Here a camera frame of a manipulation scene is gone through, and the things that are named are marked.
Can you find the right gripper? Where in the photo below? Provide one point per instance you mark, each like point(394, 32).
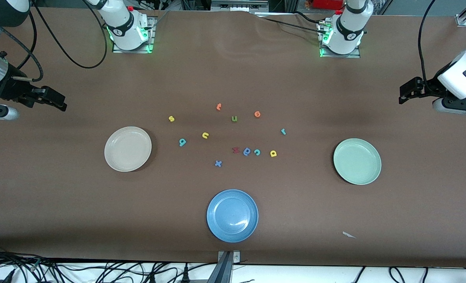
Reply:
point(13, 89)

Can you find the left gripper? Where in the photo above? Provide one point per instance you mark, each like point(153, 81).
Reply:
point(429, 87)

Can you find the teal letter g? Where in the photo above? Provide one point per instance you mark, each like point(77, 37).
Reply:
point(182, 142)

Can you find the green plate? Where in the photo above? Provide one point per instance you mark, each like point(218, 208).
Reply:
point(357, 161)

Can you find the beige brown plate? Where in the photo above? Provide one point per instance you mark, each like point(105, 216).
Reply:
point(127, 149)

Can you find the red box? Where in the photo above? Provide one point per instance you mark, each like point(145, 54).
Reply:
point(327, 4)

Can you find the white paper scrap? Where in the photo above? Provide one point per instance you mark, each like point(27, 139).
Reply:
point(349, 234)

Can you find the blue round letter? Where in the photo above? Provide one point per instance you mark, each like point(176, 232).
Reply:
point(246, 151)

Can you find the grey metal box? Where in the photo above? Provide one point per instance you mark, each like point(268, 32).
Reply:
point(237, 6)

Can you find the black power plug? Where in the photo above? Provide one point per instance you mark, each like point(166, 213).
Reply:
point(185, 276)
point(152, 278)

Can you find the blue plate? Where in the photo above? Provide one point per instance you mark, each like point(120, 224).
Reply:
point(232, 215)

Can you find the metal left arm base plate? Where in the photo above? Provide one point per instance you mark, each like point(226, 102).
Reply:
point(355, 55)

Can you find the aluminium table rail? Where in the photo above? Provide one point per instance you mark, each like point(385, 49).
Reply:
point(463, 19)

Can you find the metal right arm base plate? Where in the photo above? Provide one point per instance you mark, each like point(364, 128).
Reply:
point(151, 39)

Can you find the grey metal camera mount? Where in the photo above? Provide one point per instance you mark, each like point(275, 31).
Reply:
point(225, 269)

